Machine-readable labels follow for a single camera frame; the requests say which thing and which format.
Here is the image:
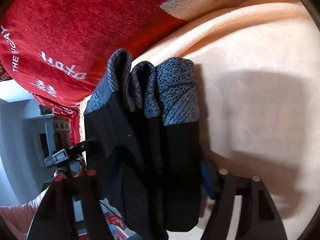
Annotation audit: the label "person's left forearm pink sleeve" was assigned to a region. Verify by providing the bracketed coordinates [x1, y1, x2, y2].
[0, 187, 52, 232]

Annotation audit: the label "red packet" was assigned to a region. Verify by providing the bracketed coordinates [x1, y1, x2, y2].
[105, 214, 132, 237]

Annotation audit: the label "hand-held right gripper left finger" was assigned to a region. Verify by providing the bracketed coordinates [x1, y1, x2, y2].
[26, 174, 113, 240]

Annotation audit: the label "grey cabinet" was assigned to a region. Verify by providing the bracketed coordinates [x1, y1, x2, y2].
[39, 116, 72, 161]

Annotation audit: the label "black and grey patterned pants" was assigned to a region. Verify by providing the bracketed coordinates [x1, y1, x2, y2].
[84, 48, 203, 240]

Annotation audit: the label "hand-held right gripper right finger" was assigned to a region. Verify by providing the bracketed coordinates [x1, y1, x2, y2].
[199, 159, 288, 240]

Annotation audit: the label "black cable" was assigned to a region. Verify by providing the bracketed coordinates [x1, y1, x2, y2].
[98, 199, 123, 218]

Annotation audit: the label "person's left hand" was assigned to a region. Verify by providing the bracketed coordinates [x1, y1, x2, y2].
[53, 164, 97, 183]

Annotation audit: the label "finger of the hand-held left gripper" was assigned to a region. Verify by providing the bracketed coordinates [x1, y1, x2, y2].
[69, 138, 100, 155]

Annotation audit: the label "red blanket with white print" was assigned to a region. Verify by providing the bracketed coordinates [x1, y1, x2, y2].
[0, 0, 284, 117]

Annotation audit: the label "peach bed sheet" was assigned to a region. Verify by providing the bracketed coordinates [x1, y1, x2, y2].
[79, 0, 320, 240]

